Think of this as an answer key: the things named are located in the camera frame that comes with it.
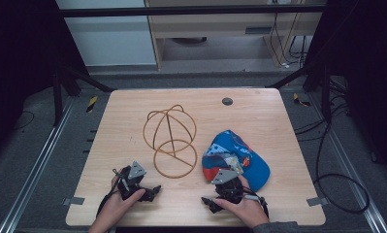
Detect aluminium floor rail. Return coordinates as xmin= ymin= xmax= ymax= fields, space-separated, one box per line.
xmin=0 ymin=96 xmax=77 ymax=233
xmin=306 ymin=92 xmax=387 ymax=233

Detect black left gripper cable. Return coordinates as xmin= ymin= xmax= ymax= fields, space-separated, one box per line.
xmin=96 ymin=168 xmax=126 ymax=217

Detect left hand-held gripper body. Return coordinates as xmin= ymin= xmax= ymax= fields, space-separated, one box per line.
xmin=117 ymin=160 xmax=147 ymax=201

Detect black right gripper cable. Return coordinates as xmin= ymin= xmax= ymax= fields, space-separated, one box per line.
xmin=243 ymin=193 xmax=270 ymax=218

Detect black curtain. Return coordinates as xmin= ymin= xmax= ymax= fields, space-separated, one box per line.
xmin=306 ymin=0 xmax=387 ymax=181
xmin=0 ymin=0 xmax=89 ymax=163

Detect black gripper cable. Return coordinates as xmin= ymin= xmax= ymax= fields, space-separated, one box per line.
xmin=96 ymin=168 xmax=126 ymax=217
xmin=243 ymin=193 xmax=270 ymax=218

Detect black horizontal frame bar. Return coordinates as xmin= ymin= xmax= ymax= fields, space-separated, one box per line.
xmin=58 ymin=5 xmax=327 ymax=17

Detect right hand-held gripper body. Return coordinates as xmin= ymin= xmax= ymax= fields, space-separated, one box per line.
xmin=210 ymin=168 xmax=247 ymax=206

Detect yellow black tape strip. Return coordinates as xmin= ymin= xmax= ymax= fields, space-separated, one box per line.
xmin=292 ymin=92 xmax=312 ymax=108

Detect white cabinet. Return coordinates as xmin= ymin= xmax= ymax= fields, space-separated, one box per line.
xmin=54 ymin=0 xmax=158 ymax=68

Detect long black floor cable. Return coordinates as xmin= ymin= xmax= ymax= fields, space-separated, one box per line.
xmin=293 ymin=91 xmax=371 ymax=216

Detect gold wire hat stand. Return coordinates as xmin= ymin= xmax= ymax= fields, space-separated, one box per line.
xmin=143 ymin=104 xmax=199 ymax=180

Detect person's right hand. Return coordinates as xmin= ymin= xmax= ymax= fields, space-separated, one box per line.
xmin=212 ymin=174 xmax=271 ymax=229

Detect blue baseball cap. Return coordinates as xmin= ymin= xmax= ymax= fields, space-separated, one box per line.
xmin=201 ymin=129 xmax=272 ymax=192

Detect thin black floor cable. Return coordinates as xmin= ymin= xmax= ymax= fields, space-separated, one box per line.
xmin=12 ymin=110 xmax=36 ymax=131

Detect grey tape piece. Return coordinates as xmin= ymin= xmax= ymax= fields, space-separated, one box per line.
xmin=306 ymin=196 xmax=330 ymax=208
xmin=62 ymin=196 xmax=86 ymax=207

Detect black metal stand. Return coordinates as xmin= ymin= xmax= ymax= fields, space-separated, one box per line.
xmin=265 ymin=62 xmax=334 ymax=123
xmin=50 ymin=61 xmax=117 ymax=128

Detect light wooden desk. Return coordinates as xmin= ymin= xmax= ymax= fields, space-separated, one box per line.
xmin=144 ymin=0 xmax=329 ymax=71

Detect black cables under desk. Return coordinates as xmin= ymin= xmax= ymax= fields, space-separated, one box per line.
xmin=269 ymin=12 xmax=309 ymax=70

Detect yellow tool on floor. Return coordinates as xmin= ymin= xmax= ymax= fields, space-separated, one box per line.
xmin=85 ymin=95 xmax=99 ymax=114

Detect person's left hand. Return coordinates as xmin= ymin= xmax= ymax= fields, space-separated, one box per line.
xmin=96 ymin=176 xmax=147 ymax=229

